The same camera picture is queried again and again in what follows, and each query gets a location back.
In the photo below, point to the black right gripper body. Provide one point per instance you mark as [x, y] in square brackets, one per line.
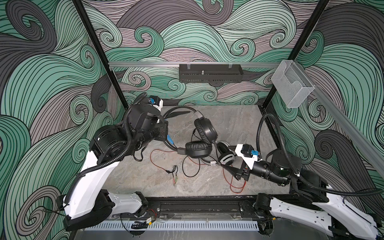
[248, 170]

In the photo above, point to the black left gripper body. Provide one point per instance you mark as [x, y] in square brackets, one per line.
[159, 133]

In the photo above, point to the black blue gaming headset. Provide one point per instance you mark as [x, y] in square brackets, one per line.
[208, 135]

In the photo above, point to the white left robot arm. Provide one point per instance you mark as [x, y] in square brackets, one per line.
[87, 203]

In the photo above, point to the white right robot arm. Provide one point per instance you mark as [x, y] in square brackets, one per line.
[311, 201]

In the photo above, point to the white black headphones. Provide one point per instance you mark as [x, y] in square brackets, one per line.
[226, 156]

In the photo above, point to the black front frame rail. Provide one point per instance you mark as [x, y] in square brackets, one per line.
[242, 206]

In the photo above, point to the aluminium wall rail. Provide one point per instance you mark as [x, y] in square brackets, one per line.
[166, 64]

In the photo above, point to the black wall shelf tray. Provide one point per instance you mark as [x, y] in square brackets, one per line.
[212, 74]

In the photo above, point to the clear plastic wall bin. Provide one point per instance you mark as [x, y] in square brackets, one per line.
[292, 83]

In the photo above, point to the white slotted cable duct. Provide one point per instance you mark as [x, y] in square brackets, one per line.
[179, 225]

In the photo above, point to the black corner frame post right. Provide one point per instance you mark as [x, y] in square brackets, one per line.
[310, 25]

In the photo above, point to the black corner frame post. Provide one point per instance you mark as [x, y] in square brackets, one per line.
[310, 25]
[95, 41]

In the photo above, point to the black corner frame post left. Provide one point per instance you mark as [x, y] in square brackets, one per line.
[95, 41]

